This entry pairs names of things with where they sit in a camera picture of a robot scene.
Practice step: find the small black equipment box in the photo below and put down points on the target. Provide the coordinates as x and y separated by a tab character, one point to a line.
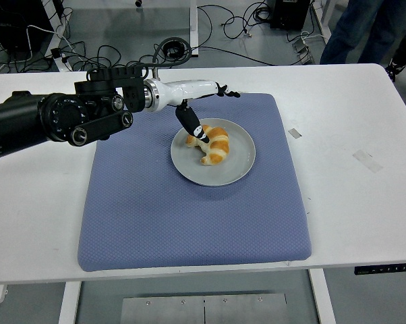
289	13

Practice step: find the grey round plate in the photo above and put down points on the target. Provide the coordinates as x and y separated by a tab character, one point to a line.
236	165

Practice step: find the large grey tape strip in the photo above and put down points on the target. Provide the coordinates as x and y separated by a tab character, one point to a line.
368	161

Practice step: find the white background desk leg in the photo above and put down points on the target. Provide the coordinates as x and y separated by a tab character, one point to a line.
193	27

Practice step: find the blue quilted mat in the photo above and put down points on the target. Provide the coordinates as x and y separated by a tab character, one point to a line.
189	222

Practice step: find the small black power adapter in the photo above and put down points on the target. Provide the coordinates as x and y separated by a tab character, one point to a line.
56	52

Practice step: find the white table leg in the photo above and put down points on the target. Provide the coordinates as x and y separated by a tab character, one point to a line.
322	300
69	303

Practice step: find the large black computer case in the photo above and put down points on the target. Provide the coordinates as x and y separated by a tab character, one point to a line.
17	23

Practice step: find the black table control panel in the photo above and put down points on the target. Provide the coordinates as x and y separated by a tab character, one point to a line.
385	269

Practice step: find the golden croissant bread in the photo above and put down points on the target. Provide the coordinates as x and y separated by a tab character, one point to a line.
218	148

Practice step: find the small grey tape strip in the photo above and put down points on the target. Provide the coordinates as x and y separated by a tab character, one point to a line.
295	133

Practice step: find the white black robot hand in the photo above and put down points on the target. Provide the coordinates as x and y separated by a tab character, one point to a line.
186	89

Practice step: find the grey foot pedal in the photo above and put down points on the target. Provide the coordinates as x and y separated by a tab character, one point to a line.
304	50

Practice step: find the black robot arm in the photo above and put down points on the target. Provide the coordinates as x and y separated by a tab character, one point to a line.
54	118

